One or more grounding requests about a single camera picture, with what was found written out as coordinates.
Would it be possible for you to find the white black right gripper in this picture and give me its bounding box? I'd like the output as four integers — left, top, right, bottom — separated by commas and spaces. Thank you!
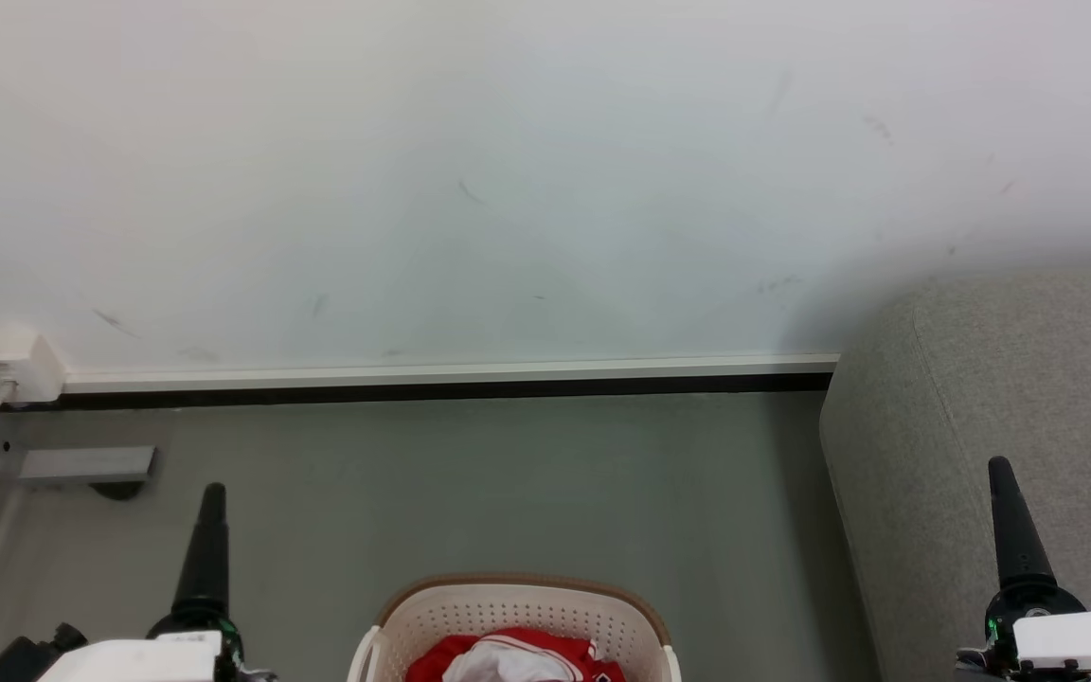
984, 456, 1091, 676

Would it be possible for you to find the red basketball jersey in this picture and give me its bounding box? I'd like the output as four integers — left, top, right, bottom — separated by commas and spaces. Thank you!
404, 626, 628, 682

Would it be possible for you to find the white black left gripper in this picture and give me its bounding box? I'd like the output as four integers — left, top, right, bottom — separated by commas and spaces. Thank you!
39, 483, 277, 682

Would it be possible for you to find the grey metal floor bracket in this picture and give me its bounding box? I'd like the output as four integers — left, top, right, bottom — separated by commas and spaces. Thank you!
18, 446, 159, 490

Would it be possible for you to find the white and black baseboard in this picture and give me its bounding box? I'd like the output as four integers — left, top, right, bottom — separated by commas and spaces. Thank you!
0, 353, 840, 413

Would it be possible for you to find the grey fabric sofa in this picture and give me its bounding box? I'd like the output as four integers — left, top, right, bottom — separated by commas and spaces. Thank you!
818, 270, 1091, 682

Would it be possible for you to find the cream perforated laundry basket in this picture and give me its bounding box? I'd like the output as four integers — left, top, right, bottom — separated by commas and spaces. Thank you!
347, 572, 682, 682

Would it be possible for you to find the white wall power adapter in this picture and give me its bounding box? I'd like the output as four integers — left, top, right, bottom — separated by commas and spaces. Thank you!
0, 327, 66, 405

